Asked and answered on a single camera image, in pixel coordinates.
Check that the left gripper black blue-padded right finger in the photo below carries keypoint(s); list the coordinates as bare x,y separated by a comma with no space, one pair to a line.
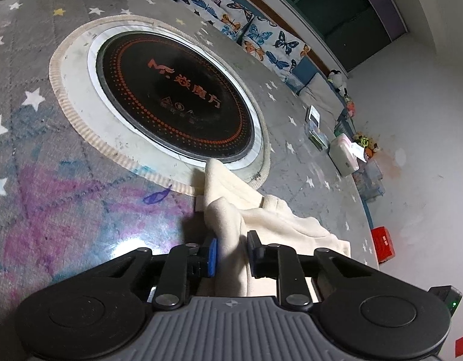
324,272

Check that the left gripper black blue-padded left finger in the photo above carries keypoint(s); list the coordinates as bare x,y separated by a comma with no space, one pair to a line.
165,281

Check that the cream sweatshirt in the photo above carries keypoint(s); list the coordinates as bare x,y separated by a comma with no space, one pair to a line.
232,209

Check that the red plastic stool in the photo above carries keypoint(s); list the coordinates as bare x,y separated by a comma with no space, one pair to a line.
383,244

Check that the clear plastic storage bin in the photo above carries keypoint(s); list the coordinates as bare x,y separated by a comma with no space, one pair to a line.
368,180

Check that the white tissue box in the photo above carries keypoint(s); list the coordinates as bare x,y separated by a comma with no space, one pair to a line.
346,155

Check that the grey star-patterned table cover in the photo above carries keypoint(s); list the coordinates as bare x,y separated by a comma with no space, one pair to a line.
68,203

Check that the yellow orange plush toys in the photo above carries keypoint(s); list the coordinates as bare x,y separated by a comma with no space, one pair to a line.
369,145

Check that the small white card box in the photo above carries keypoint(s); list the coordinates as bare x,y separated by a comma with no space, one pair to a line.
313,116

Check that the grey plain cushion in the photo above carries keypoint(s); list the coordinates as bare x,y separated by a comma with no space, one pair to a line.
323,97

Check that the round black induction cooktop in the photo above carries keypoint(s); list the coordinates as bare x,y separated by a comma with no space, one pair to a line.
175,94

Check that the blue sofa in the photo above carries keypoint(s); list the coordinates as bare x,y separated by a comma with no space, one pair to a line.
301,76

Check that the black white plush toy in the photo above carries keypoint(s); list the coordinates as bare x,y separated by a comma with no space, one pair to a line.
338,81

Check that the right butterfly pillow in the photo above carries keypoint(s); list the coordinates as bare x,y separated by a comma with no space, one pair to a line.
277,49

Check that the butterfly pillow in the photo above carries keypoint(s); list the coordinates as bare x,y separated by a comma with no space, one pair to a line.
228,16
277,49

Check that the dark window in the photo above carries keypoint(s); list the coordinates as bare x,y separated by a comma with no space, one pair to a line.
353,30

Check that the left butterfly pillow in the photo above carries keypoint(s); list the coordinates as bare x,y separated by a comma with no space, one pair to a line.
228,16

